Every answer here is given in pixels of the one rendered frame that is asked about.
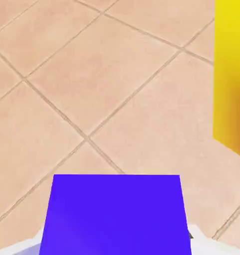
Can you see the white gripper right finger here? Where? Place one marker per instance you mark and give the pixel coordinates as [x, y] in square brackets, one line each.
[209, 246]

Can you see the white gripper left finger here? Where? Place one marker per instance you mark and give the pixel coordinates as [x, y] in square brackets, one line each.
[26, 247]

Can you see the small blue cube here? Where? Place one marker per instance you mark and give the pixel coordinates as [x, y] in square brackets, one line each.
[115, 215]

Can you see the large yellow box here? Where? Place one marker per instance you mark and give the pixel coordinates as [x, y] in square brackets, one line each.
[231, 75]

